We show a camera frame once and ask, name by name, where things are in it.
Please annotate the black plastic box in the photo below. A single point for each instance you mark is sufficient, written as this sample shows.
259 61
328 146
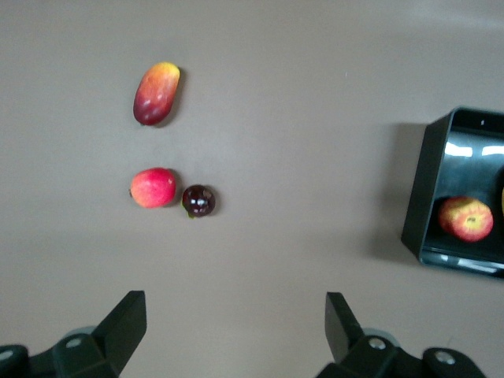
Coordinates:
429 189

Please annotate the red yellow apple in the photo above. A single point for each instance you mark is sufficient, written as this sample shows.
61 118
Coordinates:
466 218

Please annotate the dark purple plum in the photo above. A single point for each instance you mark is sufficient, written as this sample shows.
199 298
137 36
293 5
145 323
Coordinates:
199 200

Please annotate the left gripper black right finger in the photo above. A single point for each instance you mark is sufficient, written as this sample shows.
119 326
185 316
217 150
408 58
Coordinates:
354 354

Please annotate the red yellow mango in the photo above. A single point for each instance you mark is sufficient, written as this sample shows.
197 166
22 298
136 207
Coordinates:
155 94

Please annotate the red peach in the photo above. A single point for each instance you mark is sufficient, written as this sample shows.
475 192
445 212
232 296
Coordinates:
153 188

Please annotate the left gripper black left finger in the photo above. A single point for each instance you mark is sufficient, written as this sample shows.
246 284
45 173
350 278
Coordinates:
110 346

